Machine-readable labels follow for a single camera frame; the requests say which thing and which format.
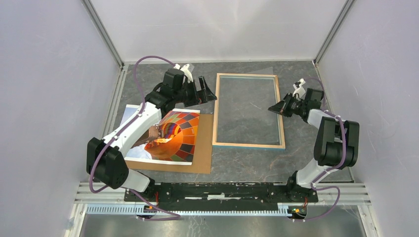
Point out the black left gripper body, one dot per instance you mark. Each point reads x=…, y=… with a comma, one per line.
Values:
x=190, y=97

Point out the aluminium rail base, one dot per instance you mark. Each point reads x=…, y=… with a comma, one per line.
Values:
x=121, y=201

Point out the wooden picture frame teal edge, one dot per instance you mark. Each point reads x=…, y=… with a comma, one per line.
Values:
x=214, y=130

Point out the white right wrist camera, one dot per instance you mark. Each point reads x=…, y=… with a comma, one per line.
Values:
x=299, y=90

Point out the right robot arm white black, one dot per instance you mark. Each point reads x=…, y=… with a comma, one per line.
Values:
x=335, y=148

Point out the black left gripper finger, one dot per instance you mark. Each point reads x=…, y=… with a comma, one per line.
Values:
x=206, y=95
x=199, y=89

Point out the brown cardboard backing board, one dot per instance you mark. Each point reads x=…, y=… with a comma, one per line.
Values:
x=202, y=156

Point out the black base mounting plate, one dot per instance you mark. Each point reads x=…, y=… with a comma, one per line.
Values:
x=226, y=196

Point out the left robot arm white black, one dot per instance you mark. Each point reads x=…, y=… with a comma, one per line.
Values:
x=106, y=163

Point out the colourful balloon photo print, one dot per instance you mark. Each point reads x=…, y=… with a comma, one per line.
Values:
x=170, y=141

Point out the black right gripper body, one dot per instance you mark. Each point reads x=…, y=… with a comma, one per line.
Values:
x=292, y=105

